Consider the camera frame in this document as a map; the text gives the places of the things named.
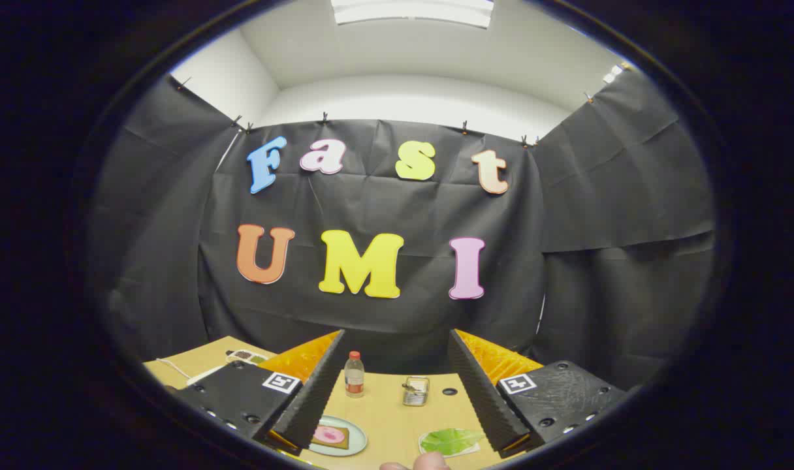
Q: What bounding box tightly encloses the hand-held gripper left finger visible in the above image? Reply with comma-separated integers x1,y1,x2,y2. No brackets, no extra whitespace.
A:
172,330,347,456

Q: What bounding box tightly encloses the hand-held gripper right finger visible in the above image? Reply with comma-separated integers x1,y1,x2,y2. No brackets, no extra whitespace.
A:
448,328,629,458

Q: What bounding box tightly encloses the ceiling light panel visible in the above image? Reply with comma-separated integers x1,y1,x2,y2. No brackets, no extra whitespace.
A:
332,0,496,28

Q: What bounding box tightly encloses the black backdrop cloth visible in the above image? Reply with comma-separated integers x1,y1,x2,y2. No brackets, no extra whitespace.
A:
87,72,718,392

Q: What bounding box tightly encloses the green lettuce leaf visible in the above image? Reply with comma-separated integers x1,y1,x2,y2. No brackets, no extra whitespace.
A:
421,428,486,455

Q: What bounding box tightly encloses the small white square plate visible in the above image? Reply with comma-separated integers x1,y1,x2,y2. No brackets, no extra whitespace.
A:
418,428,483,458

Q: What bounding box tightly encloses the clear bottle with red cap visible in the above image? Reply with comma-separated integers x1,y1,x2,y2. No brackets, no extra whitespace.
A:
345,351,366,399

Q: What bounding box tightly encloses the metal wire utensil holder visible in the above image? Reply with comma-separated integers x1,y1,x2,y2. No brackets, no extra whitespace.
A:
402,376,430,407

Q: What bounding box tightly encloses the white cable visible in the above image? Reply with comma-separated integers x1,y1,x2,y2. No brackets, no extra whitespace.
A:
155,357,228,386

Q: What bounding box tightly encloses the pale green round plate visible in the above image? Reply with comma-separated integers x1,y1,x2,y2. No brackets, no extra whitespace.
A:
309,415,368,456

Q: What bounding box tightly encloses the bread slice on plate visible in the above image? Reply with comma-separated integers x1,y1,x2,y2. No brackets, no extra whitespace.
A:
310,426,351,450

